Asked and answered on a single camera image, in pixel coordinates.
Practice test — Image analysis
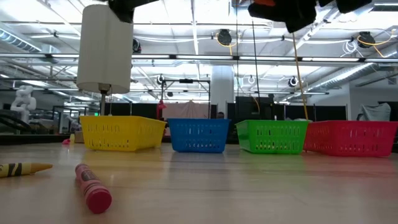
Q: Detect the pink backdrop cloth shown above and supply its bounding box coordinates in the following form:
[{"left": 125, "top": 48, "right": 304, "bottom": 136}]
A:
[{"left": 163, "top": 100, "right": 210, "bottom": 119}]

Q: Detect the black cabinet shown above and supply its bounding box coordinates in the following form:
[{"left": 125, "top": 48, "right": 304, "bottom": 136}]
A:
[{"left": 234, "top": 95, "right": 274, "bottom": 121}]

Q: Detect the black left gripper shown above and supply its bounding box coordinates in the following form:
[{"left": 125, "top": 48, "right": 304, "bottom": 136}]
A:
[{"left": 108, "top": 0, "right": 159, "bottom": 24}]

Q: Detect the yellow hanging cable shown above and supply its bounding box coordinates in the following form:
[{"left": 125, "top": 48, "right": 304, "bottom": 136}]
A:
[{"left": 291, "top": 30, "right": 309, "bottom": 121}]

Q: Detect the white shade table lamp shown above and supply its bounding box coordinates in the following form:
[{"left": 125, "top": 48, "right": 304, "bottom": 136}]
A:
[{"left": 74, "top": 4, "right": 134, "bottom": 144}]

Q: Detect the black straight hanging cable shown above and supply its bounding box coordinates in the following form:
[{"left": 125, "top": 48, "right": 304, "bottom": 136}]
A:
[{"left": 235, "top": 0, "right": 239, "bottom": 119}]

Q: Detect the black gantry frame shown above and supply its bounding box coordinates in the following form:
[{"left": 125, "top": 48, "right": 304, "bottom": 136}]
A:
[{"left": 160, "top": 78, "right": 212, "bottom": 119}]

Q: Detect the green plastic basket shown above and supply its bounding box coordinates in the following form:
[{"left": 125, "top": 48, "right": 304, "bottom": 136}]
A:
[{"left": 235, "top": 119, "right": 309, "bottom": 155}]

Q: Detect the red crayon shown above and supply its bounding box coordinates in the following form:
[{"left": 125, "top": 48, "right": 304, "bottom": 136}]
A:
[{"left": 75, "top": 164, "right": 113, "bottom": 215}]

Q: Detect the white pillar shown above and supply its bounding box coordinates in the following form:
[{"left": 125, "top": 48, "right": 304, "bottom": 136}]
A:
[{"left": 210, "top": 65, "right": 234, "bottom": 119}]

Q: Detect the red plastic basket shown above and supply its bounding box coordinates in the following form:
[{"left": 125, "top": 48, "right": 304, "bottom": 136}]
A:
[{"left": 302, "top": 120, "right": 398, "bottom": 157}]

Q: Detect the blue plastic basket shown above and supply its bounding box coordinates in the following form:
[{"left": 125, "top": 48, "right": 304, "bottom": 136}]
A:
[{"left": 167, "top": 118, "right": 231, "bottom": 154}]

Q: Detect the red upright post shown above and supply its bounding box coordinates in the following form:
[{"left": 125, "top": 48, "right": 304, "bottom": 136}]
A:
[{"left": 156, "top": 98, "right": 167, "bottom": 121}]

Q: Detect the yellow plastic basket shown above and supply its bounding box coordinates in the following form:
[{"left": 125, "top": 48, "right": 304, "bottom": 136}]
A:
[{"left": 78, "top": 115, "right": 167, "bottom": 152}]

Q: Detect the grey cloth cover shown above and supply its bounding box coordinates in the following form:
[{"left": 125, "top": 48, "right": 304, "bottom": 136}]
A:
[{"left": 356, "top": 102, "right": 392, "bottom": 122}]

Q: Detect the black partition panel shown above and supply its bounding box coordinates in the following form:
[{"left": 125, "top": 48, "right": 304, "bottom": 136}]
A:
[
  {"left": 104, "top": 102, "right": 158, "bottom": 119},
  {"left": 273, "top": 104, "right": 348, "bottom": 121}
]

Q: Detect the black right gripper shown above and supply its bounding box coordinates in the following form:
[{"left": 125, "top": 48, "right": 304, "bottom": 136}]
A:
[{"left": 248, "top": 0, "right": 373, "bottom": 34}]

